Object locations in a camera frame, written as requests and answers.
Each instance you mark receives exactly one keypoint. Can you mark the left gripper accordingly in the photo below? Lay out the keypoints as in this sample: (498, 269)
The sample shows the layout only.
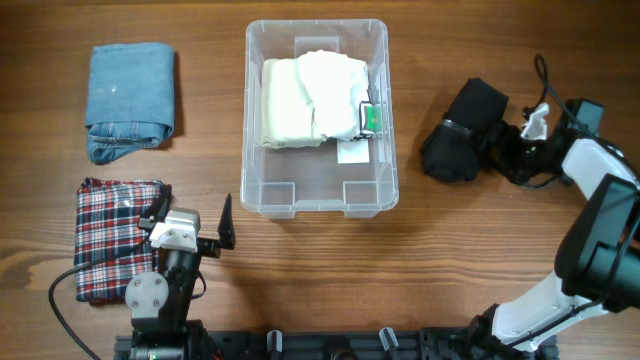
(210, 246)

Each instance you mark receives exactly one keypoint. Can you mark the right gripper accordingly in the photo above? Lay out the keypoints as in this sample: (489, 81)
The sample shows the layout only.
(502, 152)

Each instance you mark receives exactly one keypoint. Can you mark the black garment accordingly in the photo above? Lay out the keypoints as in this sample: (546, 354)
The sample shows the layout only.
(456, 148)

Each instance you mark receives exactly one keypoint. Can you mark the cream cloth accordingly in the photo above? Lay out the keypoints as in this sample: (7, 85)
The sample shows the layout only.
(286, 108)

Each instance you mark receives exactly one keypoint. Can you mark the blue denim jeans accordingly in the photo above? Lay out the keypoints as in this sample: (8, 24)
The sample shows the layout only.
(131, 100)

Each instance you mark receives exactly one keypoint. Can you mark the white t-shirt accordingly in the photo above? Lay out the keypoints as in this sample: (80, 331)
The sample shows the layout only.
(339, 89)

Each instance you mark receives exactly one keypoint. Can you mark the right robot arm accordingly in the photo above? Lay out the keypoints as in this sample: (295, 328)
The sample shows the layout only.
(596, 268)

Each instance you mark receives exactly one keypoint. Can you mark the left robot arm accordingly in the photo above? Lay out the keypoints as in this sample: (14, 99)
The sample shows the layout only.
(159, 300)

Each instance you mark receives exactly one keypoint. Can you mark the folded red plaid shirt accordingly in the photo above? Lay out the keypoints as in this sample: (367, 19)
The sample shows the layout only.
(107, 216)

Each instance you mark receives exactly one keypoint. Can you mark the clear plastic storage bin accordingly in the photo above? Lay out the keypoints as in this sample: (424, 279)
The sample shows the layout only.
(279, 183)

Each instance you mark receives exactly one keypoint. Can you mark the white label in bin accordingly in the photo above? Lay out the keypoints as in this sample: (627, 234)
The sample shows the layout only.
(353, 152)

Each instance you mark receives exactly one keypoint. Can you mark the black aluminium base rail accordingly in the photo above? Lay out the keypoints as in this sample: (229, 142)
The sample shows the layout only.
(423, 344)

